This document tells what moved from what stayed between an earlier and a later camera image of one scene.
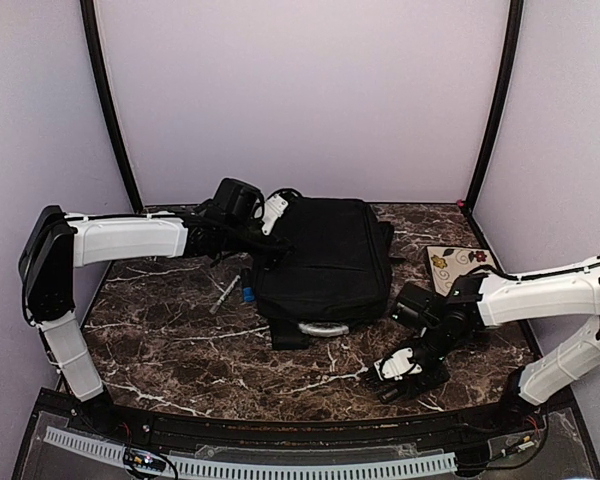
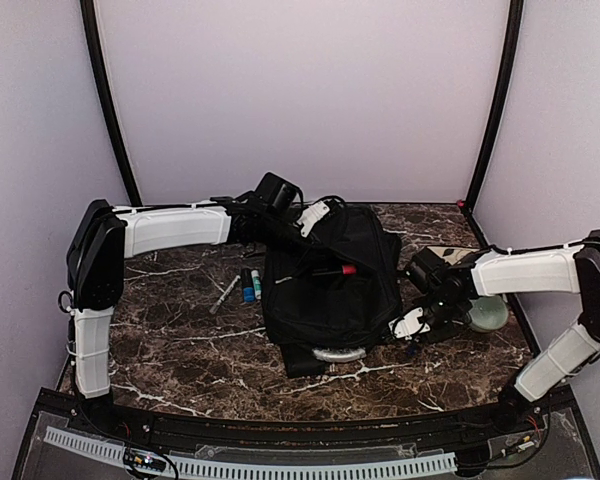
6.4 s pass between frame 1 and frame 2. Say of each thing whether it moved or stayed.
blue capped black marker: stayed
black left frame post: stayed
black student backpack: moved
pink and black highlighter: moved
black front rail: stayed
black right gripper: moved
